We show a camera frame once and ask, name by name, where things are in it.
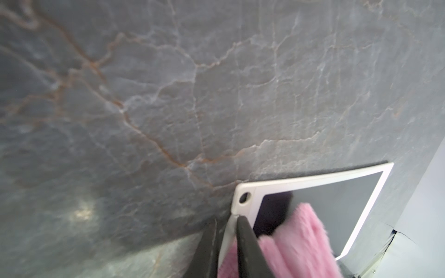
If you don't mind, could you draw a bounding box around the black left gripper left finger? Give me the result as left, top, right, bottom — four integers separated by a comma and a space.
183, 218, 219, 278

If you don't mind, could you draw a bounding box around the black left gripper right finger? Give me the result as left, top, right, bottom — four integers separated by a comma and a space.
236, 216, 275, 278

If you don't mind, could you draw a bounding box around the pink microfiber cloth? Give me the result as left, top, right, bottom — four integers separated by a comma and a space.
217, 203, 342, 278

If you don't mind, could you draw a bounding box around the white drawing tablet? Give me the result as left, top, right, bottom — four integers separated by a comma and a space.
218, 162, 394, 265

